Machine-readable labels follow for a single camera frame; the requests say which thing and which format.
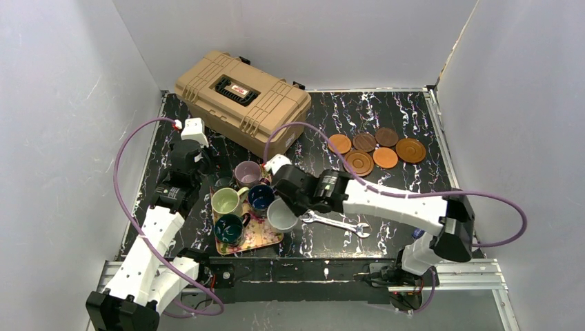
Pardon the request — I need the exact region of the ringed orange wooden coaster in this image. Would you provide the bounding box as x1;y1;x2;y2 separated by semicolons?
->
395;138;426;163

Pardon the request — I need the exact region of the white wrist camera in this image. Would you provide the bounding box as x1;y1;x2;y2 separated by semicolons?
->
263;154;292;175
174;117;209;148

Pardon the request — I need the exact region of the silver double-ended wrench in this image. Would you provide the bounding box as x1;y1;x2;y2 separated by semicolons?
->
299;210;370;239

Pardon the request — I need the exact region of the dark teal mug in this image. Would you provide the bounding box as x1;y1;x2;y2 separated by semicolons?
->
213;213;252;246

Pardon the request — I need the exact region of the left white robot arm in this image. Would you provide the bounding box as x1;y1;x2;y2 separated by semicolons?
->
86;140;210;330

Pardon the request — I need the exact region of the white mug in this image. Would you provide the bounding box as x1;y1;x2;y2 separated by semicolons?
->
266;199;299;233

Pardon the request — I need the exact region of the light orange wooden coaster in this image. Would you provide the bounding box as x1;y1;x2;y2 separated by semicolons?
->
328;134;353;154

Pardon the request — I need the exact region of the navy blue mug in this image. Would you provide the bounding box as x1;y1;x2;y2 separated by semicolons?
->
248;184;275;218

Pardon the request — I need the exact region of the yellow blue screwdriver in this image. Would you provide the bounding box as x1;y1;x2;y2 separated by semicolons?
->
412;228;425;240

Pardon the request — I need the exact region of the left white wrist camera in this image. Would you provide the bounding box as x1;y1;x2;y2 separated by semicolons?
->
174;117;209;148

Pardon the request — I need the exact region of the dark grey mug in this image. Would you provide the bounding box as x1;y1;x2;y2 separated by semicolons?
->
212;177;237;191

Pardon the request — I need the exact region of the floral serving tray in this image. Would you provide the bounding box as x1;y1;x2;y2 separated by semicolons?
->
209;163;285;257

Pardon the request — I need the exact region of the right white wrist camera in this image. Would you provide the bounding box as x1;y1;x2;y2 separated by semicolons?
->
263;154;292;175

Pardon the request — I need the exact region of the ringed brown wooden coaster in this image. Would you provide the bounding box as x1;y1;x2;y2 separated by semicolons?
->
344;150;375;177

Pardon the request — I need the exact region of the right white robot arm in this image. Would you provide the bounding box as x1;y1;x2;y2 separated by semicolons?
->
265;164;474;276

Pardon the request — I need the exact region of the dark walnut wooden coaster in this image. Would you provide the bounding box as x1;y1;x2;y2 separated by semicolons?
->
375;128;399;148

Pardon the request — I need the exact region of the lilac mug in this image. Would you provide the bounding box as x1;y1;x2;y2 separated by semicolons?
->
234;161;263;188

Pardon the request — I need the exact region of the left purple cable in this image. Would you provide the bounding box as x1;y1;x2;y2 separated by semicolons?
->
113;117;226;319

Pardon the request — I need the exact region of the tan plastic toolbox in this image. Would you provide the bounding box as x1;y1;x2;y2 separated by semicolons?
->
175;50;312;159

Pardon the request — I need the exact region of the dark brown wooden coaster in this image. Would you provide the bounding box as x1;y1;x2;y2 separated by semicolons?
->
352;132;377;153

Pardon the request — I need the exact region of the pale green mug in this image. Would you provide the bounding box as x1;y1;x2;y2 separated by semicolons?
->
211;187;250;218

